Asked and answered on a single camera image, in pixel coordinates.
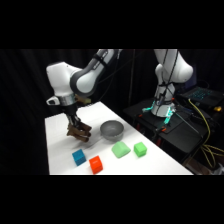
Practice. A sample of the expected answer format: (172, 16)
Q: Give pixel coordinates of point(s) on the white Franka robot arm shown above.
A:
(85, 80)

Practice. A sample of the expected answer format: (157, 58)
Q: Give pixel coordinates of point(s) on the green cube block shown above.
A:
(140, 149)

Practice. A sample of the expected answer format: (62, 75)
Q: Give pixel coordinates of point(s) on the small yellow device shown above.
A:
(217, 108)

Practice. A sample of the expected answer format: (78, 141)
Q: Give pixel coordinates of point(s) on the grey metal bowl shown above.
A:
(112, 130)

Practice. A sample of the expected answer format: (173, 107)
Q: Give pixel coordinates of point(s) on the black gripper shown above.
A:
(70, 110)

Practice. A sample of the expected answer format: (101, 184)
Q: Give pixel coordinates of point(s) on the black robot stand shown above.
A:
(180, 133)

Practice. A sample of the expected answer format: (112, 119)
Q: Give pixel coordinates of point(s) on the black curtain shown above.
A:
(23, 100)

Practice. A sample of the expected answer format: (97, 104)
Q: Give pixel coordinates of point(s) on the tan wrist mount bracket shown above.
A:
(83, 101)

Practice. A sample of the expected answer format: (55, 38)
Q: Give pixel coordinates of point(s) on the light green wedge block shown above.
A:
(120, 150)

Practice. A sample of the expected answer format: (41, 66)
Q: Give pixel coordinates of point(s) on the blue cube block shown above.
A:
(79, 157)

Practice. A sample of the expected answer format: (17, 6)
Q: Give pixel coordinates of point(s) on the black laptop with lit keyboard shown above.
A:
(203, 95)

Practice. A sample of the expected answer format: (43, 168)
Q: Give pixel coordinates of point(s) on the orange cube block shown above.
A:
(96, 164)

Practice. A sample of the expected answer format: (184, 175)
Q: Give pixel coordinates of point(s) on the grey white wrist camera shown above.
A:
(53, 100)

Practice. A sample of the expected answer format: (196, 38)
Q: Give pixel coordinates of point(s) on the brown plush deer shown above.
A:
(82, 134)

